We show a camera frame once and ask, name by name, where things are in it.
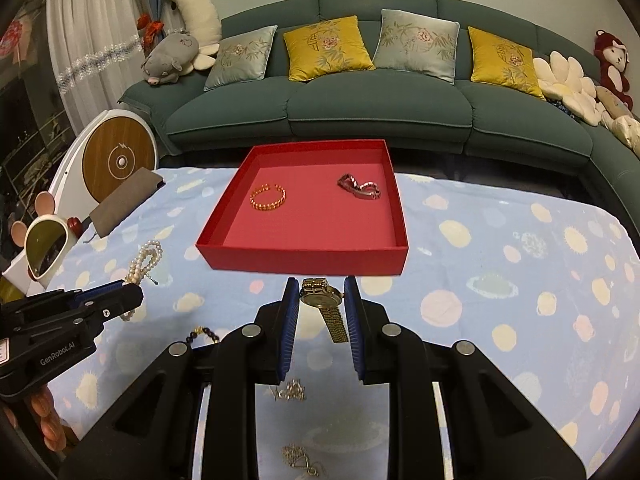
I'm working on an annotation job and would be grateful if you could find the red curtain bow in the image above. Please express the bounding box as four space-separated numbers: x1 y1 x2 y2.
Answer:
137 12 166 46

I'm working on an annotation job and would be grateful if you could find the small gold necklace charm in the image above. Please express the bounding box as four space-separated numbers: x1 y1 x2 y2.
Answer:
267 379 307 402

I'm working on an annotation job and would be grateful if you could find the blue planet-print blanket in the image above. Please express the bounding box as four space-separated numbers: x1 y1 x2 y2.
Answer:
45 165 636 480

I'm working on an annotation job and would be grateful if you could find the rose gold wristwatch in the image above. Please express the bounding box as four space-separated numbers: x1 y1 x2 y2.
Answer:
336 173 382 201

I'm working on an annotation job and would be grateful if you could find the white flower cushion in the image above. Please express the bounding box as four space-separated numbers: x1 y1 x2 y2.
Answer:
532 51 608 127

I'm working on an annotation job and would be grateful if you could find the white cow plush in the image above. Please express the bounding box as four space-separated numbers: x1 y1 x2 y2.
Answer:
165 0 222 71

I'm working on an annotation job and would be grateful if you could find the white exercise bike wooden disc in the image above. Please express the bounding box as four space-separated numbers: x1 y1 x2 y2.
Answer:
47 109 158 221

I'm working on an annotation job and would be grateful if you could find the yellow embroidered cushion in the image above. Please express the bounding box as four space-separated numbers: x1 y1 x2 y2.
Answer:
282 15 376 83
467 26 547 101

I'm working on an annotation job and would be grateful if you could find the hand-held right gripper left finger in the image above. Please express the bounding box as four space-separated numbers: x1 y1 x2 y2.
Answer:
59 276 301 480

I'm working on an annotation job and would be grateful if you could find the white pearl bracelet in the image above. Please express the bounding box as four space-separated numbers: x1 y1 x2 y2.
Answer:
120 240 165 321

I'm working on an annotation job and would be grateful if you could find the grey pig plush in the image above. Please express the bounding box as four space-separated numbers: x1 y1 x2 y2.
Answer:
140 30 201 87

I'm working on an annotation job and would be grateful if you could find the white sheer curtain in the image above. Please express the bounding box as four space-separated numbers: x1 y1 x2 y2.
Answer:
46 0 151 111

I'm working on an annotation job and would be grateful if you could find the green sofa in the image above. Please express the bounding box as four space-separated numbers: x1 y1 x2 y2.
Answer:
117 0 640 211

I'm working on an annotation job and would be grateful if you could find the red monkey plush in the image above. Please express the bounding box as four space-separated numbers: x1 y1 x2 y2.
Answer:
593 30 633 106

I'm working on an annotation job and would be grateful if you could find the pale blue embroidered cushion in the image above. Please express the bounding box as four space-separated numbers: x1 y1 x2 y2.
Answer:
203 25 279 92
372 8 461 85

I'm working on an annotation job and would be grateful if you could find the gold pendant necklace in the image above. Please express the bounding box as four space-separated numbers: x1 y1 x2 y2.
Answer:
280 444 326 478

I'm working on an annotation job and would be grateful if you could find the beige plush toy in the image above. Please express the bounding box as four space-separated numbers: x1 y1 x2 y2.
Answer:
595 85 633 121

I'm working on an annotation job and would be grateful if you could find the dark bead bracelet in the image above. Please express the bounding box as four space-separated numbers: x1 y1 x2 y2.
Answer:
187 326 221 346

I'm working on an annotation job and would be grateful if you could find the person's left hand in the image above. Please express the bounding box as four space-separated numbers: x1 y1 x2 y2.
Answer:
27 390 68 453

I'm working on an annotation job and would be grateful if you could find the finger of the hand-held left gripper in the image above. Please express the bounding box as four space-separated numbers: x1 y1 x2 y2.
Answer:
64 281 129 309
79 284 146 330

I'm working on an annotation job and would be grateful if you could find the cream satin pillow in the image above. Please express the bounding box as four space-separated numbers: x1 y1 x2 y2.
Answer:
612 115 640 153

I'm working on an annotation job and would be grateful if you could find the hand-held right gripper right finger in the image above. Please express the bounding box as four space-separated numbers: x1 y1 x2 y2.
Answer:
343 275 586 480

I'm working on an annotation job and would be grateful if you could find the white mouse-ear mirror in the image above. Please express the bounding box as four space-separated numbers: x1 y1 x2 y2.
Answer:
2 192 83 296

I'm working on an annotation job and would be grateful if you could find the red cardboard box tray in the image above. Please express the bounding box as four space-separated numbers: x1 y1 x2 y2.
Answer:
195 139 411 276

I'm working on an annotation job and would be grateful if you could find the blue patterned cushion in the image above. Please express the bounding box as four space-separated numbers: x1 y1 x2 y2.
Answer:
547 97 581 118

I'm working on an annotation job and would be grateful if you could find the gold chain bracelet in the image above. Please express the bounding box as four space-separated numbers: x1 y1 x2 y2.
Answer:
250 185 287 211

